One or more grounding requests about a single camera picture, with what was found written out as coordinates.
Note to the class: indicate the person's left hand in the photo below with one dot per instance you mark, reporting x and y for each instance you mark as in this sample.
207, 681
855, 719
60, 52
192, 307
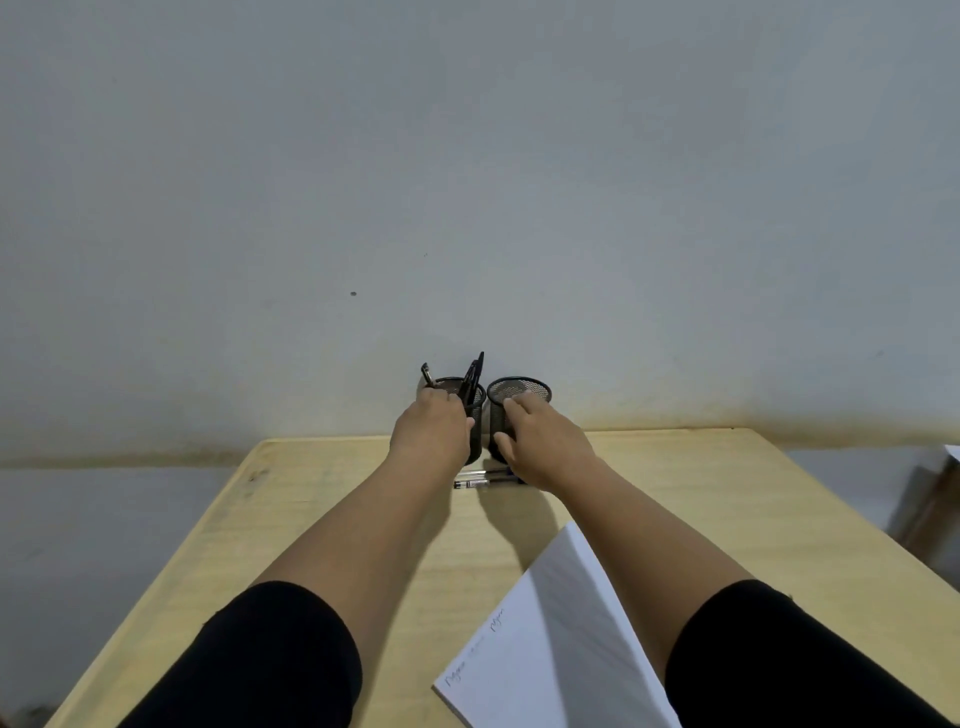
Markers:
431, 435

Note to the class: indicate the person's right hand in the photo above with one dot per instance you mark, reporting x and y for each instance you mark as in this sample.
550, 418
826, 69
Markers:
547, 450

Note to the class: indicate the black mesh pen cup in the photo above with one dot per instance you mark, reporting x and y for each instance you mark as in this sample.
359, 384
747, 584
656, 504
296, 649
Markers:
478, 442
499, 416

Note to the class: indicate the clear black gel pen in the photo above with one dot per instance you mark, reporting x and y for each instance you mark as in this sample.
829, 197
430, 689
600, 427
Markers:
469, 379
427, 373

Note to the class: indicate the clear blue gel pen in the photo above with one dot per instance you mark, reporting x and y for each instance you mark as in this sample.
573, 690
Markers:
480, 473

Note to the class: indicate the clear pen with white label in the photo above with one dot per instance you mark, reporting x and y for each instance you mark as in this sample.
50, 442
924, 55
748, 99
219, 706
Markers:
480, 484

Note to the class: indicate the matte black pen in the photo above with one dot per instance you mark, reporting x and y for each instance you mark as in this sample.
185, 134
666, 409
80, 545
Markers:
478, 367

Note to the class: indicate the person's left forearm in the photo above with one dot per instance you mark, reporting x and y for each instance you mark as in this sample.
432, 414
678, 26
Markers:
360, 555

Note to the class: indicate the person's right black sleeve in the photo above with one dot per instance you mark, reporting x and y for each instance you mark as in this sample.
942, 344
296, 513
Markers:
787, 660

